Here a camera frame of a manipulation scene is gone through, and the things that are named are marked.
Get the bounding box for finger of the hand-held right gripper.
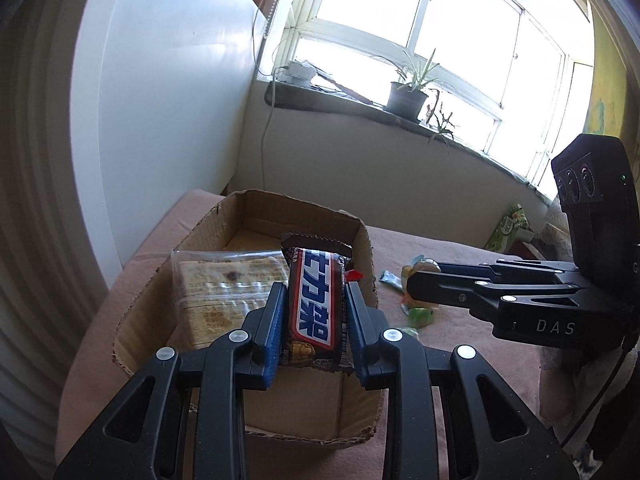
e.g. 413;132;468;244
432;259;581;283
405;270;583;323

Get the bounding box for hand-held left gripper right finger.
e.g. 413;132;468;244
344;281;576;480

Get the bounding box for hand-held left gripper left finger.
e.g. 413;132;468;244
52;282;290;480

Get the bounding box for round brown candy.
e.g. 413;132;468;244
401;255;441;281

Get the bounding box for brown chocolate bar blue lettering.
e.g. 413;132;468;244
277;232;353;373

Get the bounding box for bagged sliced bread loaf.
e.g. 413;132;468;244
171;249;291;351

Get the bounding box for brown cardboard box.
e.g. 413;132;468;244
111;189;388;447

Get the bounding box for person's right hand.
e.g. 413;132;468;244
540;345;626;421

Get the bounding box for green gift bag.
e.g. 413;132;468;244
487;203;531;253

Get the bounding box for white lace tablecloth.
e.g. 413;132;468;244
542;195;573;261

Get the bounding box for pink blanket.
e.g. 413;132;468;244
55;189;576;480

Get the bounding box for potted spider plant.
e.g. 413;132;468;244
370;49;458;156

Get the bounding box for white cabinet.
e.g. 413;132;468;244
70;0;281;271

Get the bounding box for white power box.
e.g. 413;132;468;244
272;60;317;88

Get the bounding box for landscape wall painting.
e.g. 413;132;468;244
590;5;631;141

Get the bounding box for black cable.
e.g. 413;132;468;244
560;345;636;453

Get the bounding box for white power cord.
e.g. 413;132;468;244
259;77;281;196

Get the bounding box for white window frame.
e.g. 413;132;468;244
255;0;596;196

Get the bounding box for thin white hanging cable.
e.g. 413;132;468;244
252;0;291;81

